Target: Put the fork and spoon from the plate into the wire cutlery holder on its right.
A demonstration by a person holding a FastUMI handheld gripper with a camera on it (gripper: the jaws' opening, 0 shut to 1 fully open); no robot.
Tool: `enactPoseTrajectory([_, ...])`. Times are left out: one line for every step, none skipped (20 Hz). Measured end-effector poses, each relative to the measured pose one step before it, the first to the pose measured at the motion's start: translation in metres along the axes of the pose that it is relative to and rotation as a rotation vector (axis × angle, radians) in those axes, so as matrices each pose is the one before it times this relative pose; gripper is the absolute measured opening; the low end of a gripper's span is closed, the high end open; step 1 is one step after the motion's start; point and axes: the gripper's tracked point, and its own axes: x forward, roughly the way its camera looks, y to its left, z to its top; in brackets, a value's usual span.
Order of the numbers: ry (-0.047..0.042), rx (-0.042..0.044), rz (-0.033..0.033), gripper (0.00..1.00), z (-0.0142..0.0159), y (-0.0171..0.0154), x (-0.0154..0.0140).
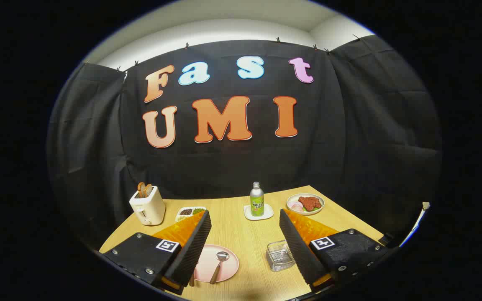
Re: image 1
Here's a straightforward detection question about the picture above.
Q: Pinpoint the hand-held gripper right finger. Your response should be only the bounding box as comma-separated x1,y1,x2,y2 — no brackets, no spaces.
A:
279,209,400,293

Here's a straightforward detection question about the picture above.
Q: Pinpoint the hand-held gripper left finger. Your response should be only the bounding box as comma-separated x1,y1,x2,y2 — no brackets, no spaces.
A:
101,210,212,295

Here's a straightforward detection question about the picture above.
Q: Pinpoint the steel spoon with wooden handle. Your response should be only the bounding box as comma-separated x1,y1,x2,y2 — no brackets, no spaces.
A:
210,251,230,285

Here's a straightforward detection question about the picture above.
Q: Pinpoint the pink round plate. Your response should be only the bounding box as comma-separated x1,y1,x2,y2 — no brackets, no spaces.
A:
193,244,240,283

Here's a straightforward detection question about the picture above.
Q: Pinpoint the white divided snack tray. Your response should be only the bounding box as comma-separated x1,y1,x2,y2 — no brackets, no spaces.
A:
175,207,207,223

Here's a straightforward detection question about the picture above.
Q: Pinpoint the white square coaster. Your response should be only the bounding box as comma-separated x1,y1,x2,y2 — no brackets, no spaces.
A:
244,204,274,221

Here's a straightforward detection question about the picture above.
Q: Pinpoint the red-brown meat cutlet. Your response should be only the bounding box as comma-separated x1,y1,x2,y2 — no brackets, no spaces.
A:
298,196,322,211

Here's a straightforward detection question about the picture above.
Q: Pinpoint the white oval food plate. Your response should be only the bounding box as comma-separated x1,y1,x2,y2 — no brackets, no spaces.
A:
287,193,325,215

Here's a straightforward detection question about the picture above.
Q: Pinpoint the cream white toaster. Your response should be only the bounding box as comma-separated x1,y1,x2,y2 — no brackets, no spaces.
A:
129,186,166,226

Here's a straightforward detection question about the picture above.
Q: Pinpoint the green soda bottle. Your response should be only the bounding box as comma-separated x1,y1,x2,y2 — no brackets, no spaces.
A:
250,182,264,217

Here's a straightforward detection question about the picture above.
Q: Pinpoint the black backdrop cloth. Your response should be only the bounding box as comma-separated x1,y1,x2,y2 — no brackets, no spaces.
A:
46,36,442,251

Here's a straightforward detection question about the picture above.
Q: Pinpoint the metal wire cutlery basket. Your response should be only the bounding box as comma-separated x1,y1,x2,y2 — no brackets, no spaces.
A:
266,240,296,272

